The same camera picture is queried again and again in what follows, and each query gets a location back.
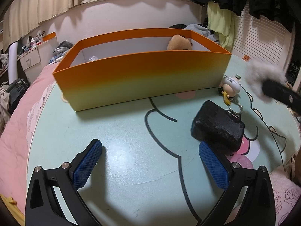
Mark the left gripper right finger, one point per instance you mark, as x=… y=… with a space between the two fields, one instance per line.
x=248 y=197

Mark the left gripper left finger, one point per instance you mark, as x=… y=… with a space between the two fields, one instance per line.
x=42 y=205

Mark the white fluffy pom pom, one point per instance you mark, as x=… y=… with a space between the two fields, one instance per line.
x=258 y=72

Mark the cartoon figure keychain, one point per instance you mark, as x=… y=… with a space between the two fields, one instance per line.
x=229 y=87

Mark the black rough block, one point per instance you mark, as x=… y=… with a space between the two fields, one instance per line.
x=218 y=128

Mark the brown bear plush blue cap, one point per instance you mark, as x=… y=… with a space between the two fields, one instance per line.
x=179 y=42

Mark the clear plastic wrap bundle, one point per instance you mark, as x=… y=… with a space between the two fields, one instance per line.
x=93 y=58

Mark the pink bed sheet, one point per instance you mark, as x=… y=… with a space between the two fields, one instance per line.
x=14 y=149

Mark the lime green garment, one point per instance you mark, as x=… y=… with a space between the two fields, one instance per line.
x=221 y=21

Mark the grey clothing pile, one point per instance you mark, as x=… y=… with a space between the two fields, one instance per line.
x=203 y=31

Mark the mint green lap table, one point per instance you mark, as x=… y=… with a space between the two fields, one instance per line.
x=150 y=171

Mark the black clothing on bed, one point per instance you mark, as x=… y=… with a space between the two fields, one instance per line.
x=178 y=26

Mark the black bag on floor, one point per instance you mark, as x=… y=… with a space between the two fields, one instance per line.
x=16 y=91

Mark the white bedside drawer unit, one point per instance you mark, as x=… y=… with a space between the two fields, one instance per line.
x=36 y=59

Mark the orange cardboard box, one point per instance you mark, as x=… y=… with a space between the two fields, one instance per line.
x=135 y=64

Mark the clothes heap on bed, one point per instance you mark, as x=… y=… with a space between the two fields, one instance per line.
x=60 y=51

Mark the white paper roll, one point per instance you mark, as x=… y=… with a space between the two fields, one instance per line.
x=12 y=63

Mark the orange box on shelf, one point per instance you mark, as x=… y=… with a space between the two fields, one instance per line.
x=49 y=36

